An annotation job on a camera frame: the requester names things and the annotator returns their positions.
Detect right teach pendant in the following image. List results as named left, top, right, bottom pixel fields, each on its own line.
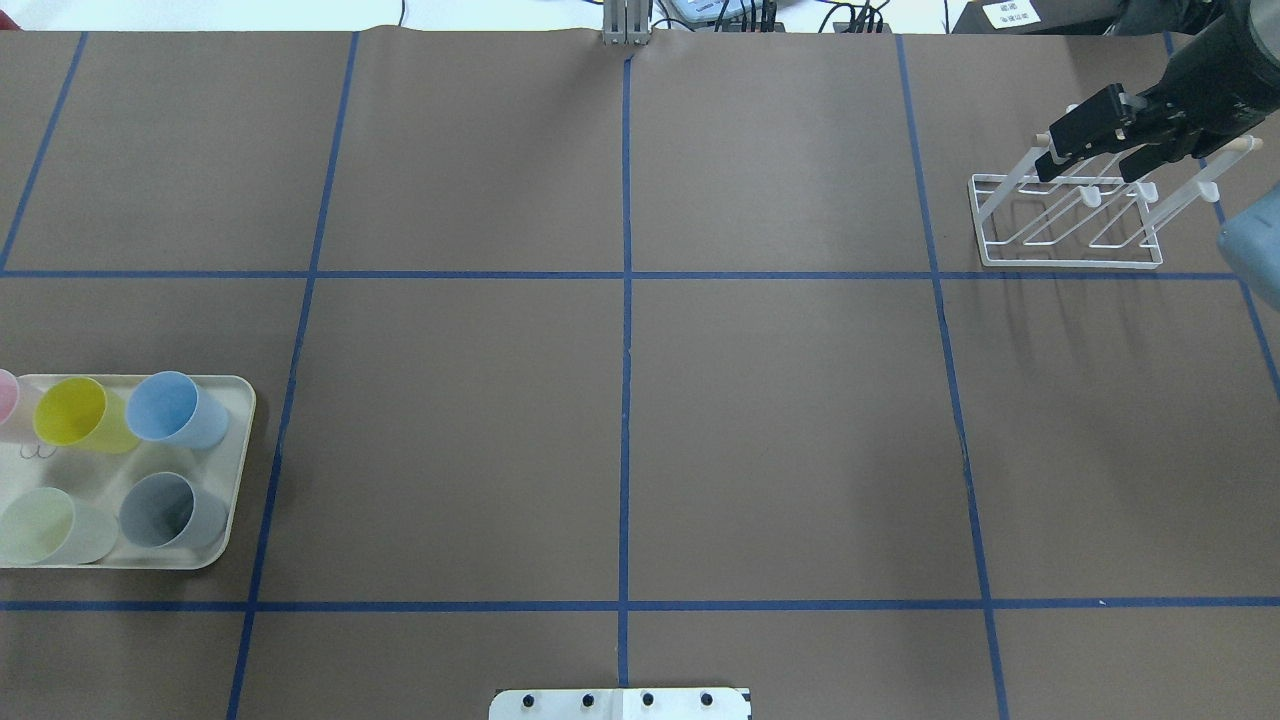
left=666, top=0, right=753, bottom=26

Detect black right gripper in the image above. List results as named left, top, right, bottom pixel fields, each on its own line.
left=1036, top=1, right=1279, bottom=183

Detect black box with label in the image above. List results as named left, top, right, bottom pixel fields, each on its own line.
left=950, top=1, right=1123, bottom=36

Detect light green plastic cup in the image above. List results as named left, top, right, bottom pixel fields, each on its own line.
left=1, top=487, right=119, bottom=566

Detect grey plastic cup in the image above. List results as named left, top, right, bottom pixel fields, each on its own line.
left=118, top=471, right=230, bottom=550

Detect pink plastic cup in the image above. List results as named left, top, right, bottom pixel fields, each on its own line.
left=1, top=369, right=45, bottom=445

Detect aluminium frame post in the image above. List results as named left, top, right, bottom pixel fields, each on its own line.
left=598, top=0, right=654, bottom=46

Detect yellow plastic cup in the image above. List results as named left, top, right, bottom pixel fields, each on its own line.
left=33, top=375, right=141, bottom=454

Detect white wire cup rack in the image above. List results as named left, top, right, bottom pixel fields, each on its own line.
left=966, top=132, right=1265, bottom=272

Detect cream plastic tray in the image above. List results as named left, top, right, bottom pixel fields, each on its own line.
left=1, top=375, right=256, bottom=571

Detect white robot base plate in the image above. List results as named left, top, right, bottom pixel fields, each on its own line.
left=488, top=687, right=753, bottom=719

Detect blue plastic cup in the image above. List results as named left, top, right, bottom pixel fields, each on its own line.
left=125, top=372, right=230, bottom=450

